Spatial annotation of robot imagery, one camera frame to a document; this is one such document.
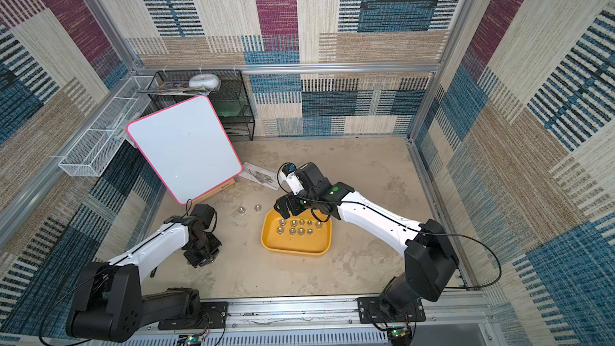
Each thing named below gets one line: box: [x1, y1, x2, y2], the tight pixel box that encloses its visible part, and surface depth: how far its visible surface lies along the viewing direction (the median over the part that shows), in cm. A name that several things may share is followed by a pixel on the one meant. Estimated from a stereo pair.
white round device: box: [188, 73, 221, 91], surface depth 91 cm
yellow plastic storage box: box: [260, 208, 333, 256], surface depth 91 cm
